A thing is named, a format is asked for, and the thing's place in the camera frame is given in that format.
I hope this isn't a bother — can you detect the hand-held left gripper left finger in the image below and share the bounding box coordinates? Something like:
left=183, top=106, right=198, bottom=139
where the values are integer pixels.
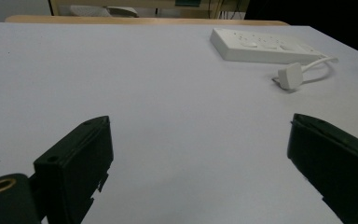
left=33, top=115, right=115, bottom=224

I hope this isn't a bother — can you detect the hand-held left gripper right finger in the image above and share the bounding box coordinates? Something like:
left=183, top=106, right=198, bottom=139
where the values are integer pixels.
left=286, top=113, right=358, bottom=224

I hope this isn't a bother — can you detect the white plug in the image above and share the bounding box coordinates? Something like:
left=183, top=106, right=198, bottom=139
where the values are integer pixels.
left=272, top=62, right=304, bottom=91

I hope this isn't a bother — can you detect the white power strip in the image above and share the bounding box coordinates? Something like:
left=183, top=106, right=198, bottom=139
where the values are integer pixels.
left=209, top=27, right=328, bottom=65

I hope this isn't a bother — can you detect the grey chair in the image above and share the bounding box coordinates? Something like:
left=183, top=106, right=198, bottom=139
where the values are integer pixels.
left=69, top=5, right=140, bottom=19

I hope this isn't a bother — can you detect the wooden table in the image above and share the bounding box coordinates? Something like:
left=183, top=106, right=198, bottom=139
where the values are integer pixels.
left=5, top=15, right=290, bottom=27

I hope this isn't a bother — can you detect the white power cable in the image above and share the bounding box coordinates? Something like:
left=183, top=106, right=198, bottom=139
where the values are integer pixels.
left=301, top=56, right=339, bottom=75

